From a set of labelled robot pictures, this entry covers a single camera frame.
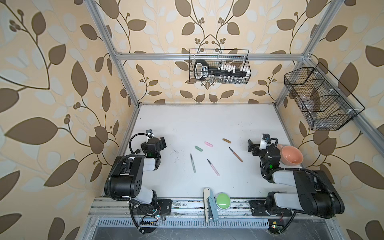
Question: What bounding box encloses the brown pen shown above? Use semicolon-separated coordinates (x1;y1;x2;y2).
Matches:
229;147;244;163

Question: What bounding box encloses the green pen cap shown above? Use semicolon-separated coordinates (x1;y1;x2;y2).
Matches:
195;146;203;152

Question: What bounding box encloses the green pen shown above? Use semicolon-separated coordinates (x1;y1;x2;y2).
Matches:
190;154;197;173

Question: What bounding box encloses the pink pen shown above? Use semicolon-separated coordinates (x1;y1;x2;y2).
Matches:
207;159;220;177

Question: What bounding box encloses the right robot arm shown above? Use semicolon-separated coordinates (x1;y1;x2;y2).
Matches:
248;134;345;219

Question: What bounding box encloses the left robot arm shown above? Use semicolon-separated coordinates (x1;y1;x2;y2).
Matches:
105;130;172;234

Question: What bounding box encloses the pink cup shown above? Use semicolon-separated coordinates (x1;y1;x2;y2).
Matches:
277;144;304;166

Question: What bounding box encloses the green push button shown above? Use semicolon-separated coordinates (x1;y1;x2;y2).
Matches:
215;193;232;211

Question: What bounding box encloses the black tool in basket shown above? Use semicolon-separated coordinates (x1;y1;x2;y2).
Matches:
192;60;251;80

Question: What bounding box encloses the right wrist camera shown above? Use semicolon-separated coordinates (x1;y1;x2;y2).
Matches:
259;134;271;150

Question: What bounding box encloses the side wire basket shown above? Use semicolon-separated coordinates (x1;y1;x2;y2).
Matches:
284;63;366;131

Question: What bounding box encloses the grey bracket tool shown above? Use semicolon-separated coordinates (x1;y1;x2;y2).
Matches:
203;188;219;224

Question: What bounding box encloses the rear wire basket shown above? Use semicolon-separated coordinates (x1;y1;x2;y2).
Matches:
189;48;252;85

